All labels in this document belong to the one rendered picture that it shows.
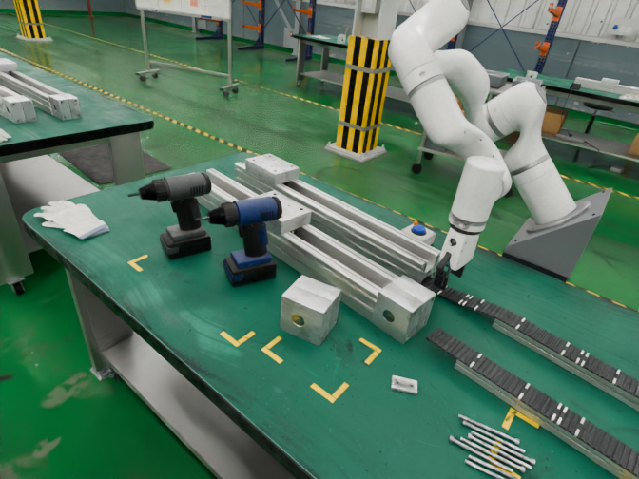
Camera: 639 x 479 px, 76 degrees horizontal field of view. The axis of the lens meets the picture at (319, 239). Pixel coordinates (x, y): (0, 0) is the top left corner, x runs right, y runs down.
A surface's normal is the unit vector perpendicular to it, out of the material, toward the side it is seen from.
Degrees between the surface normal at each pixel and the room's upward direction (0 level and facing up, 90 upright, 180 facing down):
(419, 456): 0
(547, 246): 90
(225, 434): 0
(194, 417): 0
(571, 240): 90
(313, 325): 90
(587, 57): 90
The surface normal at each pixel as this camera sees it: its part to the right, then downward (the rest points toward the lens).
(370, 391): 0.10, -0.85
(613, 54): -0.62, 0.36
